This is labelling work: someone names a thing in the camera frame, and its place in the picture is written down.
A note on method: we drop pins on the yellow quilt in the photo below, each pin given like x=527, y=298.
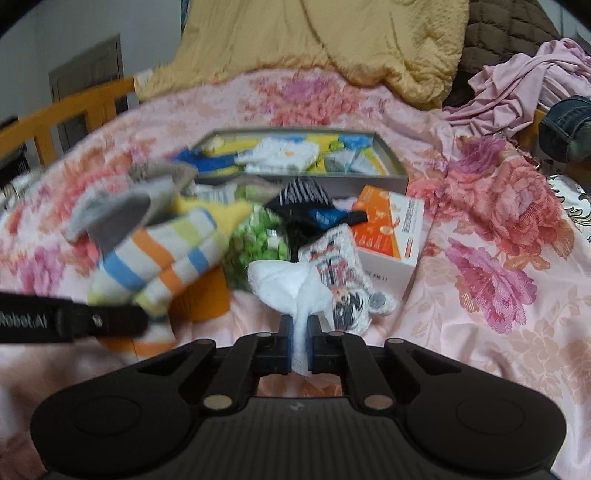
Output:
x=300, y=41

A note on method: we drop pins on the blue jeans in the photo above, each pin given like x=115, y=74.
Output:
x=563, y=124

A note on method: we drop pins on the wooden bed frame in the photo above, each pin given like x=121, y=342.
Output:
x=55, y=115

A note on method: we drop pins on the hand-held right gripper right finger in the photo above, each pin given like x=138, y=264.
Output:
x=312, y=347

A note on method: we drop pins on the blue sock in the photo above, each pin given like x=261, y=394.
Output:
x=203, y=161

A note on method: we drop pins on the yellow sock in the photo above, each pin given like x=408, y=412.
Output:
x=217, y=211

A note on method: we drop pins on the cartoon print sock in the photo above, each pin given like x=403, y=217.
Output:
x=344, y=277

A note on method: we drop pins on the brown quilted blanket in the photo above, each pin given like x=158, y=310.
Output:
x=503, y=27

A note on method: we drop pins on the white patterned cloth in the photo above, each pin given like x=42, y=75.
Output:
x=575, y=203

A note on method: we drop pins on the white patterned sock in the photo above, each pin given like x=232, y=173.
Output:
x=281, y=154

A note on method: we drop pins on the grey cardboard box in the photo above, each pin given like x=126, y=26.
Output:
x=304, y=182

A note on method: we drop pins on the orange sock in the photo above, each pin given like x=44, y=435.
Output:
x=203, y=295

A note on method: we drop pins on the pink garment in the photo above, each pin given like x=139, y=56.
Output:
x=521, y=78

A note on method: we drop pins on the colourful striped sock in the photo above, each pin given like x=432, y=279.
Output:
x=138, y=258

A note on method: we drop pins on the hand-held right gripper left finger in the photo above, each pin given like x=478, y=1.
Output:
x=288, y=347

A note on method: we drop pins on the pink floral bedsheet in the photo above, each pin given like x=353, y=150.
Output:
x=485, y=286

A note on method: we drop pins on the grey door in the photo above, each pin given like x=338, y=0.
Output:
x=87, y=74

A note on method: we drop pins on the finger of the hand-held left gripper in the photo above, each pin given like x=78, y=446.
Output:
x=108, y=319

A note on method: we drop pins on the black white-striped sock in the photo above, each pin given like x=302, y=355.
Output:
x=300, y=196

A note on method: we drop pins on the grey sock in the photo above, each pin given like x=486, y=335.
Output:
x=120, y=207

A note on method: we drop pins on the green patterned sock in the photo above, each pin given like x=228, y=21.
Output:
x=258, y=240

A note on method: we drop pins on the orange and white carton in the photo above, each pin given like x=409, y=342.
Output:
x=392, y=230

